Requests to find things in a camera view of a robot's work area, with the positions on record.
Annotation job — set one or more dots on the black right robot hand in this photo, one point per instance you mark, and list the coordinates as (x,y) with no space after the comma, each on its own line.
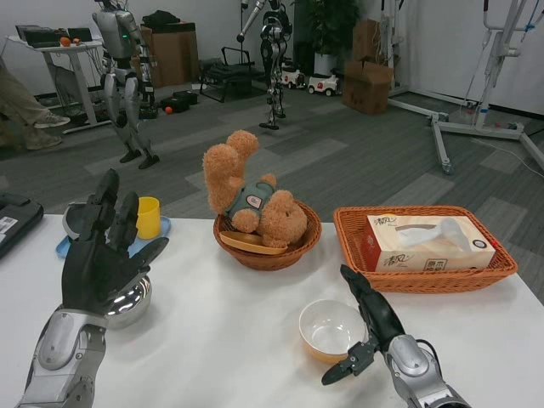
(382,319)

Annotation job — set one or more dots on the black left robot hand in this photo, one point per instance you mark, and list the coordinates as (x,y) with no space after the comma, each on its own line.
(93,272)

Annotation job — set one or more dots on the white and orange plastic bowl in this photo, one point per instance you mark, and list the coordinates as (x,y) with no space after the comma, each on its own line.
(327,331)

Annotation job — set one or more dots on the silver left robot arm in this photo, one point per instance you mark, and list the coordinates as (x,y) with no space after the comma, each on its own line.
(64,353)

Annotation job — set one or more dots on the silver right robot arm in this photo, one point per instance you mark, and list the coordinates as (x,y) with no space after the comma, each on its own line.
(416,370)

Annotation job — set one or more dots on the shiny steel bowl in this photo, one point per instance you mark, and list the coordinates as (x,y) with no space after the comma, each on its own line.
(129,304)

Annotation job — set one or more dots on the grey small bowl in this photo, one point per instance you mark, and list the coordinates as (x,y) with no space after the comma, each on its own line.
(72,221)

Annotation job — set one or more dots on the tissue box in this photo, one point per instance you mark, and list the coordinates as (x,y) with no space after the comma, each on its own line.
(425,255)

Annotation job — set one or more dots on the yellow plastic cup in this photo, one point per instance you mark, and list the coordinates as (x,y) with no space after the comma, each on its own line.
(149,217)

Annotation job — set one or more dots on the light blue plastic tray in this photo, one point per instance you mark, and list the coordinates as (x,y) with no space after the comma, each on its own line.
(166,225)

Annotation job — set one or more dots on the black equipment case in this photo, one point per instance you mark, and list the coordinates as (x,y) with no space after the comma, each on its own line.
(17,217)

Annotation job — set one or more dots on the round wicker basket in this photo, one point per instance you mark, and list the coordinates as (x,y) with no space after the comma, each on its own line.
(268,259)

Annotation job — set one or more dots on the rectangular wicker basket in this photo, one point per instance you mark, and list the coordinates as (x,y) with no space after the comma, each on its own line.
(501,263)

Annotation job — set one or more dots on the orange wooden plate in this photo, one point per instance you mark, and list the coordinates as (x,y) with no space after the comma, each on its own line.
(242,243)

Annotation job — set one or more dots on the brown teddy bear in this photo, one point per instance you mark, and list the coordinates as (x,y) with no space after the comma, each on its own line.
(229,174)

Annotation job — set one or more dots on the seated person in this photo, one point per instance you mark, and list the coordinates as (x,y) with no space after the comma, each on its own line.
(21,106)

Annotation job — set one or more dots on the black floor case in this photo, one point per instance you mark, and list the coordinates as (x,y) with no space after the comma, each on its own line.
(178,102)

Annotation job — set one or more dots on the white standing desk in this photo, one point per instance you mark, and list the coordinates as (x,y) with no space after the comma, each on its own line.
(81,81)

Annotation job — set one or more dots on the open cardboard box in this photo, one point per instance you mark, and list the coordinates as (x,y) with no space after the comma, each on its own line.
(365,91)

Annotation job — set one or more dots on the large brown cardboard box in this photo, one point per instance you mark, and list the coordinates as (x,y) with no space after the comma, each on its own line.
(170,55)

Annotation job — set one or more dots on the black folding bench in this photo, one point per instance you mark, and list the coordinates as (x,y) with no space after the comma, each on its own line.
(225,78)

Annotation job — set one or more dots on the silver humanoid robot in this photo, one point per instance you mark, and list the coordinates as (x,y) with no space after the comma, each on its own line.
(115,34)

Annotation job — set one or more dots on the black desk equipment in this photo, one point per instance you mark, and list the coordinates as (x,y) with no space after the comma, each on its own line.
(42,37)

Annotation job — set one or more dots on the white toy car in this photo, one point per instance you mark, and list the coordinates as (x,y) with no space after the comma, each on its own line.
(292,78)
(321,85)

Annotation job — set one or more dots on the white gantry stand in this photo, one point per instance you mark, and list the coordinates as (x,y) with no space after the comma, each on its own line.
(484,85)

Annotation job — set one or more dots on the black cloth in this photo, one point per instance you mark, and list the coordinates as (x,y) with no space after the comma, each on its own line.
(161,19)

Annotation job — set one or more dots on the slim white stand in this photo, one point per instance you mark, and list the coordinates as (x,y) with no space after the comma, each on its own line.
(389,42)

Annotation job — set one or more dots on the tall cardboard box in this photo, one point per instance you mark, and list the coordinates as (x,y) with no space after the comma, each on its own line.
(365,42)

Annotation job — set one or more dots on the black humanoid robot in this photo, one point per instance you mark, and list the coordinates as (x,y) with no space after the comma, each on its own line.
(272,42)

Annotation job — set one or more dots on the green potted plant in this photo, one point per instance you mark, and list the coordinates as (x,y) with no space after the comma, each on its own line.
(327,25)

